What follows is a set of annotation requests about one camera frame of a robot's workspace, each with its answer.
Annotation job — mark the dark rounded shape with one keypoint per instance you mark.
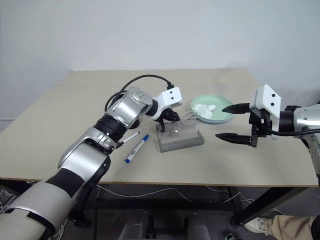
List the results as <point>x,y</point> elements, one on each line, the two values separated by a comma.
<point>135,226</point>

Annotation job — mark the clear glasses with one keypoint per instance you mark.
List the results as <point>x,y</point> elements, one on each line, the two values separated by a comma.
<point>186,122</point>

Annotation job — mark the white marker with blue cap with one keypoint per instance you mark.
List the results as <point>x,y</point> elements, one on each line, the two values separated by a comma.
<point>137,148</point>

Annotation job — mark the white sneaker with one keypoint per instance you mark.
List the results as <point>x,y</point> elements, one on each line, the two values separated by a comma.
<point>256,225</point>

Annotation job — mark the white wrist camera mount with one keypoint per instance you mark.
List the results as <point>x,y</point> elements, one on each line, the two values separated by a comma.
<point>268,100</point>
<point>170,96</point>

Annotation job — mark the light blue plate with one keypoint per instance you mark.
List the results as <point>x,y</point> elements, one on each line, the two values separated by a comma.
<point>217,122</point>

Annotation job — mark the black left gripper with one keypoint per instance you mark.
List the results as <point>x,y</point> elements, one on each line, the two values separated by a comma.
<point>165,115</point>

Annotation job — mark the black table frame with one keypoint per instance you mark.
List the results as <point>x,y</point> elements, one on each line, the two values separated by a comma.
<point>265,202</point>

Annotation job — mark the person's leg in khaki trousers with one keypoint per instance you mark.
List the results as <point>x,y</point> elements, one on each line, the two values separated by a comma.
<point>290,226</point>

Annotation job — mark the green plate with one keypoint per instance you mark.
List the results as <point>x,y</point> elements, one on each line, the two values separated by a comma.
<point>220,105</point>

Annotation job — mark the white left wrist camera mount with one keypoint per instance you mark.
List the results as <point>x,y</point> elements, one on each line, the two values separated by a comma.
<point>170,96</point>

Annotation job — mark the crumpled white tissue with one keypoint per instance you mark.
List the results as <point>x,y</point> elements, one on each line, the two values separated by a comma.
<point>205,110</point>

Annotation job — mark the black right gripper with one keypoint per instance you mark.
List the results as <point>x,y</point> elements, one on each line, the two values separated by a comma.
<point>260,122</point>

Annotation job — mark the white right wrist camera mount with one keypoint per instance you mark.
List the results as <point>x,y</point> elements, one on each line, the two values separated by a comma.
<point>268,100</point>

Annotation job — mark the grey rectangular tray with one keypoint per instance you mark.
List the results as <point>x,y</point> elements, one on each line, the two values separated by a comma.
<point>180,142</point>

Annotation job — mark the white marker with black cap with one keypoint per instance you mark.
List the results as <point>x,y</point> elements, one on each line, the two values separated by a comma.
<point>130,138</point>

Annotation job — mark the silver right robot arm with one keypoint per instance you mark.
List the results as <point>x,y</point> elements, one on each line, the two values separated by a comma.
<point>303,116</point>

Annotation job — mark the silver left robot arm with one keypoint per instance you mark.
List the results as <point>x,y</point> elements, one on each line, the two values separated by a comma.
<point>75,155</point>

